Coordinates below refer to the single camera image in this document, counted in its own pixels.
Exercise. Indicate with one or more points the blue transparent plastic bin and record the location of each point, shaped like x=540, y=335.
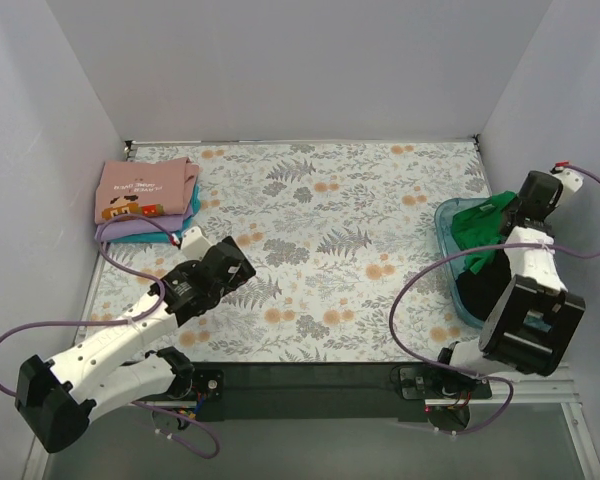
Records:
x=474, y=263

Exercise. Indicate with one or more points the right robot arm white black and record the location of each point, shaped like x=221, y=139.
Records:
x=532, y=323

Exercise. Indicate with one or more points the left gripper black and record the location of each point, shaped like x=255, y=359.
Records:
x=237, y=265

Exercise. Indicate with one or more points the teal folded t shirt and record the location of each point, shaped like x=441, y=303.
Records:
x=195, y=205

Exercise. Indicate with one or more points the black t shirt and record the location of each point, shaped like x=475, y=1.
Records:
x=479, y=292

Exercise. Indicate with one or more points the lilac folded t shirt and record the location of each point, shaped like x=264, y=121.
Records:
x=139, y=231

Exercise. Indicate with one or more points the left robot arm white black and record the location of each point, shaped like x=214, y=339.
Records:
x=60, y=397

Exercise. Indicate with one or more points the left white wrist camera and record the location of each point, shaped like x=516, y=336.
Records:
x=192, y=241

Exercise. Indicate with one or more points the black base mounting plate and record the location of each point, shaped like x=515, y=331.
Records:
x=273, y=391

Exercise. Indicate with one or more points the floral patterned table mat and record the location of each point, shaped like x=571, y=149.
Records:
x=339, y=235

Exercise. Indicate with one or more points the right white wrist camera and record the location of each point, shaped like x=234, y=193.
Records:
x=571, y=182

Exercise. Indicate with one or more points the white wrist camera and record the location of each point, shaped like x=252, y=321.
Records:
x=571, y=182
x=192, y=241

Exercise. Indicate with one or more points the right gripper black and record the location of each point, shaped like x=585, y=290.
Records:
x=511, y=220

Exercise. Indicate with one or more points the pink folded printed t shirt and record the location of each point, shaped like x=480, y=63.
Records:
x=147, y=189

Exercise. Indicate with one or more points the green t shirt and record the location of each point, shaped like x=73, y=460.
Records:
x=480, y=225

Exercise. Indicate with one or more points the aluminium frame rail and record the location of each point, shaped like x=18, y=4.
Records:
x=542, y=434

